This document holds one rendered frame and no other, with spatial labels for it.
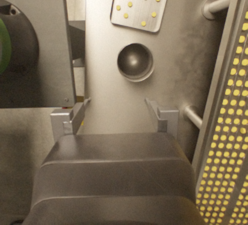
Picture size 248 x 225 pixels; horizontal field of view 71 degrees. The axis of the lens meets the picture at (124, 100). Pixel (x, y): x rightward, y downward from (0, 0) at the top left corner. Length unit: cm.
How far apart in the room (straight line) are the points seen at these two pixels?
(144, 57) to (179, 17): 12
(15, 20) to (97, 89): 24
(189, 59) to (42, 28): 35
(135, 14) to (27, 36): 25
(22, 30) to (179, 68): 36
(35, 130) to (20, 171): 43
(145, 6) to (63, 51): 23
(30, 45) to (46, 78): 7
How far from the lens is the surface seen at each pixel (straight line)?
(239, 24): 37
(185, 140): 57
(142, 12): 47
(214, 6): 48
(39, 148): 164
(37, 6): 37
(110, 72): 47
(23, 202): 207
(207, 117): 38
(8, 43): 32
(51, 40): 36
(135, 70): 46
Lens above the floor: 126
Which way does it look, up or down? 72 degrees down
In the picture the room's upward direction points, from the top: 175 degrees clockwise
